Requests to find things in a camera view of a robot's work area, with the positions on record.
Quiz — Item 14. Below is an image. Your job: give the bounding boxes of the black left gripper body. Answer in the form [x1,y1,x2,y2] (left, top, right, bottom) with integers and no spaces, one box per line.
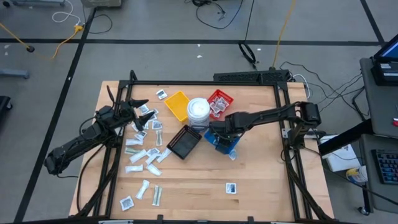
[113,99,140,128]

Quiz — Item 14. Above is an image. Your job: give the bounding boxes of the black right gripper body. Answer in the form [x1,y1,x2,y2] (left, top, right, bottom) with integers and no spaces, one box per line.
[208,113,248,147]

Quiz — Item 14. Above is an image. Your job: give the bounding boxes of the blue plastic mesh basket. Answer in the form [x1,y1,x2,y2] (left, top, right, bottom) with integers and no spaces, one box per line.
[203,124,241,156]

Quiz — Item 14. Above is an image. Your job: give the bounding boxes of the white disinfecting wipes canister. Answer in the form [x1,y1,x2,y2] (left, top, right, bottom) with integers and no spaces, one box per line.
[186,97,211,134]

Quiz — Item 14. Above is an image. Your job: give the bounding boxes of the red plastic mesh basket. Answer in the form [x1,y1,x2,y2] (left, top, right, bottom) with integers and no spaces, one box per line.
[206,89,234,121]

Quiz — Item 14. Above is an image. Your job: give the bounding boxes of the yellow plastic basket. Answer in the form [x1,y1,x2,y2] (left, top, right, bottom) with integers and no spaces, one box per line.
[164,90,191,123]

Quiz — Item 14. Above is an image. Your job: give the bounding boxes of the black plastic mesh basket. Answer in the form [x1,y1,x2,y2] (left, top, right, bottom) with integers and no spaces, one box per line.
[166,124,203,161]

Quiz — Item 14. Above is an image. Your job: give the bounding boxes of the grey equipment base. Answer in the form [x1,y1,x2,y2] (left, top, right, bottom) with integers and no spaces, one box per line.
[80,0,123,9]

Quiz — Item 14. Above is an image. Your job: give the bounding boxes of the black desk beam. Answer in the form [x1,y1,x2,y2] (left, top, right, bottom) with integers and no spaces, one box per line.
[317,119,374,156]

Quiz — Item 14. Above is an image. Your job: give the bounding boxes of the grey equipment foot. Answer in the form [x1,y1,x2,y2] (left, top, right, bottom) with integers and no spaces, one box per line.
[0,68,30,80]

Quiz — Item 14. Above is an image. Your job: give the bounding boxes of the small white yellow canister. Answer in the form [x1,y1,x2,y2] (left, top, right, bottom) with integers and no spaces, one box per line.
[345,165,369,184]

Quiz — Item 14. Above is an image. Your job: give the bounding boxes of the grey desk with laptop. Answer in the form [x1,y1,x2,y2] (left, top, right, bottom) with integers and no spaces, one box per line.
[359,57,398,138]

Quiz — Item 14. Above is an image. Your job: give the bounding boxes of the black keyboard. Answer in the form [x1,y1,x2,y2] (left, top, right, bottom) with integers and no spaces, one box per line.
[371,148,398,185]

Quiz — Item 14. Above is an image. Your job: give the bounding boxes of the grey desk with keyboard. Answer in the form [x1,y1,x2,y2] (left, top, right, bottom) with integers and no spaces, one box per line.
[359,133,398,215]

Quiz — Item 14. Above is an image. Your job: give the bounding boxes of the black laptop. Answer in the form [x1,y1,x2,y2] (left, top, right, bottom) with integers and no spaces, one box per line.
[369,33,398,87]

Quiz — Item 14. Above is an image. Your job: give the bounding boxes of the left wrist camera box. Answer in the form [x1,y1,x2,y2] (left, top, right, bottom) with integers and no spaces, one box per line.
[115,104,130,118]

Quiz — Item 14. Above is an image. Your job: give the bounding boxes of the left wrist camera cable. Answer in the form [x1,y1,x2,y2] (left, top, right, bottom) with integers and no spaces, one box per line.
[106,85,118,106]

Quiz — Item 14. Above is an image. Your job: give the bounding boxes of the black aluminium table frame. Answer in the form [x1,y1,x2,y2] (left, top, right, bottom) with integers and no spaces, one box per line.
[70,69,337,224]

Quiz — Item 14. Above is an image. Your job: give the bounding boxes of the black hanging cable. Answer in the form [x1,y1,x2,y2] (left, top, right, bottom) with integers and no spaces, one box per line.
[238,0,258,70]

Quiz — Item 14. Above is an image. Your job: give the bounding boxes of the black floor cable loop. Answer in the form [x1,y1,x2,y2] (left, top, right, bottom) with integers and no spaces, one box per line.
[82,6,113,35]

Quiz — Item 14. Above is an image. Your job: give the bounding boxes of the yellow floor extension cord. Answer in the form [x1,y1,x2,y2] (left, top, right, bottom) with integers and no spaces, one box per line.
[0,22,85,60]

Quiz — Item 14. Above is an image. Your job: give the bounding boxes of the yellow hanging cable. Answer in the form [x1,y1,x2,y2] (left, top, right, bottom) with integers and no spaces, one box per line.
[272,0,297,70]

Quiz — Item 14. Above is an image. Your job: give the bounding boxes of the black floor cable bundle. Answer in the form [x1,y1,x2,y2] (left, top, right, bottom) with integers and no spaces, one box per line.
[185,0,245,30]

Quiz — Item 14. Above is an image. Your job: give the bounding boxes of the white floor cable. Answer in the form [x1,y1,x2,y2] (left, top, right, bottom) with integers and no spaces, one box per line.
[51,0,82,27]

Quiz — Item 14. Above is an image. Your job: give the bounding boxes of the grey equipment rail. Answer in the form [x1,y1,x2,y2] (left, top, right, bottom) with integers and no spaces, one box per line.
[2,0,67,7]

